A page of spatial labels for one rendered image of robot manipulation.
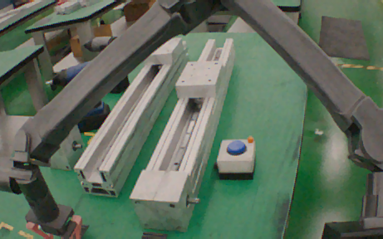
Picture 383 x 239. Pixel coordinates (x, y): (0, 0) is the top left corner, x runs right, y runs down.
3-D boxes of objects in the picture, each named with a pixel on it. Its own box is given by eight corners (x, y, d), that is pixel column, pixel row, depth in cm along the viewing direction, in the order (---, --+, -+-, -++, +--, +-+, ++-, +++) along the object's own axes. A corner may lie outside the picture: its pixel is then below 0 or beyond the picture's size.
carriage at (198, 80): (218, 105, 102) (214, 84, 98) (179, 106, 104) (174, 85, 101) (225, 80, 115) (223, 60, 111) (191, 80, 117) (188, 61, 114)
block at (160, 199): (198, 232, 71) (190, 202, 66) (141, 227, 74) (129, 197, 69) (206, 203, 78) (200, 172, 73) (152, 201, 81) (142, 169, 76)
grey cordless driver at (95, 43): (120, 95, 130) (108, 41, 119) (85, 90, 140) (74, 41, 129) (133, 85, 136) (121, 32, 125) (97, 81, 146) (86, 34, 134)
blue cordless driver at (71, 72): (114, 126, 112) (97, 63, 101) (61, 138, 111) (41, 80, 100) (115, 114, 119) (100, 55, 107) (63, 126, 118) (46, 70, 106)
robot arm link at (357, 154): (406, 179, 41) (395, 182, 46) (404, 111, 43) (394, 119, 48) (354, 182, 43) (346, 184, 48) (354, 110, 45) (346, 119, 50)
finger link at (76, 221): (67, 231, 70) (51, 202, 65) (93, 238, 68) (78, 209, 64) (56, 252, 65) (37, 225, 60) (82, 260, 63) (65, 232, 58)
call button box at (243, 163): (252, 180, 82) (252, 158, 79) (212, 180, 84) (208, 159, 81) (256, 158, 89) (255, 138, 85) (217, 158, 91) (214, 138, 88)
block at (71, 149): (78, 172, 94) (66, 143, 89) (50, 168, 97) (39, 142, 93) (92, 150, 102) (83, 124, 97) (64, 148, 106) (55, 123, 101)
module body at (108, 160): (118, 197, 83) (107, 170, 79) (85, 192, 86) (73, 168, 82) (189, 59, 149) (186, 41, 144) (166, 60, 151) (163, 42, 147)
